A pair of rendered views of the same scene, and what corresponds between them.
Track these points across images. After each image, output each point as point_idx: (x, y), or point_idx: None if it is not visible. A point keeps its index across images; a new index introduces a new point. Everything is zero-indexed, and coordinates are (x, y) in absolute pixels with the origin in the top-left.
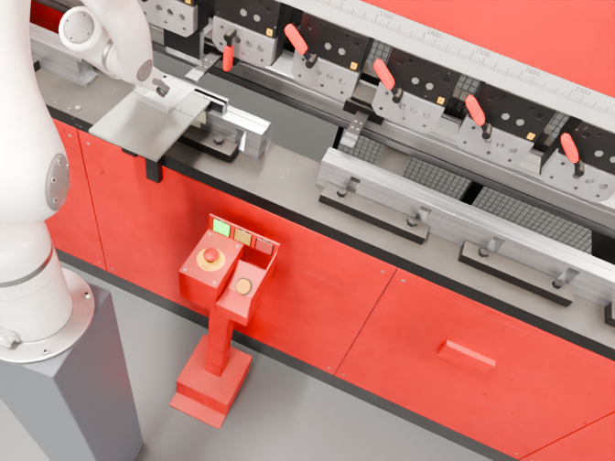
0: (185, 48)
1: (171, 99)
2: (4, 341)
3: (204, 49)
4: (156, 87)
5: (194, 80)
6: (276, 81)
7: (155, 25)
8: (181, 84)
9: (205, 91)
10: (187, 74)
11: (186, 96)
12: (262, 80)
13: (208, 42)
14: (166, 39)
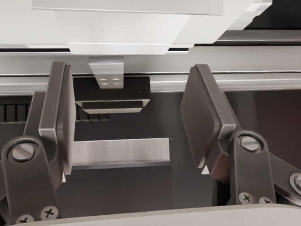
0: (100, 187)
1: (92, 17)
2: None
3: (137, 85)
4: (57, 166)
5: (94, 64)
6: (4, 66)
7: (242, 76)
8: (112, 50)
9: (43, 54)
10: (122, 66)
11: (63, 35)
12: (33, 56)
13: (133, 100)
14: (165, 187)
